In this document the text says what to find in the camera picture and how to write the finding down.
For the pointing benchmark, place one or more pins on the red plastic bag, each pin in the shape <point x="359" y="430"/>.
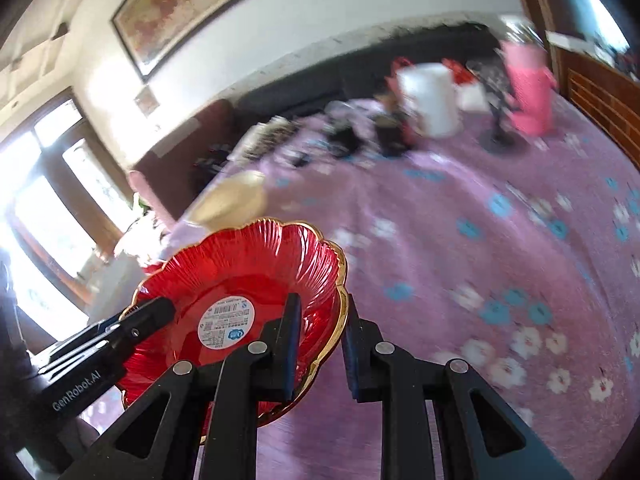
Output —
<point x="457" y="72"/>

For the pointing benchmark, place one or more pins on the purple floral tablecloth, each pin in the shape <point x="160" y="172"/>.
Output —
<point x="425" y="260"/>

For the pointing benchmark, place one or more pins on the black power adapter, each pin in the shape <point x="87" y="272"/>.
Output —
<point x="345" y="141"/>

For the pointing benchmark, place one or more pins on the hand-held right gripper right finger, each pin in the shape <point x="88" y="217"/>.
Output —
<point x="351" y="357"/>

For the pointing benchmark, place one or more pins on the wooden glass door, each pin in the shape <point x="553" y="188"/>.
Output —
<point x="50" y="160"/>

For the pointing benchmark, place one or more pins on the red scalloped plate white label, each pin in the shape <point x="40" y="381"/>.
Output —
<point x="260" y="270"/>

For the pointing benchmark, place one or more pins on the maroon armchair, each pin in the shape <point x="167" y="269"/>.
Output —
<point x="200" y="150"/>

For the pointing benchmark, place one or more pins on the small wall picture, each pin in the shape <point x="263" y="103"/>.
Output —
<point x="146" y="100"/>

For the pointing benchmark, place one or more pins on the black stand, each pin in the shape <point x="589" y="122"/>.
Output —
<point x="500" y="140"/>

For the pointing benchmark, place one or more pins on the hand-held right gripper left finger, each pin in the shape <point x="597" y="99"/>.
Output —
<point x="292" y="345"/>

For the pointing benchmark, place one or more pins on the leopard print pouch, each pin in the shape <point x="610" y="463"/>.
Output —
<point x="270" y="135"/>

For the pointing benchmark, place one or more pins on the large framed painting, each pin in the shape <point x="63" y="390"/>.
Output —
<point x="190" y="5"/>

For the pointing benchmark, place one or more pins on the pink pitcher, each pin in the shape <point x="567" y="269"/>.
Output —
<point x="530" y="90"/>

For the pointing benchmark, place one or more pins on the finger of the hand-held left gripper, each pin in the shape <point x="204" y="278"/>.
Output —
<point x="100" y="330"/>
<point x="150" y="317"/>

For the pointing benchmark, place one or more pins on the cream plastic bowl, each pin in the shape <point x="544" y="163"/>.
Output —
<point x="230" y="200"/>

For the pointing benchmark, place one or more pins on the wooden cabinet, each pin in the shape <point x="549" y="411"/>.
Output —
<point x="600" y="100"/>

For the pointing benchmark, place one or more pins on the black sofa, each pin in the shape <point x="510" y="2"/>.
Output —
<point x="310" y="90"/>

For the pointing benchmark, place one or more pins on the white bucket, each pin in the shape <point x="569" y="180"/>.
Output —
<point x="430" y="100"/>

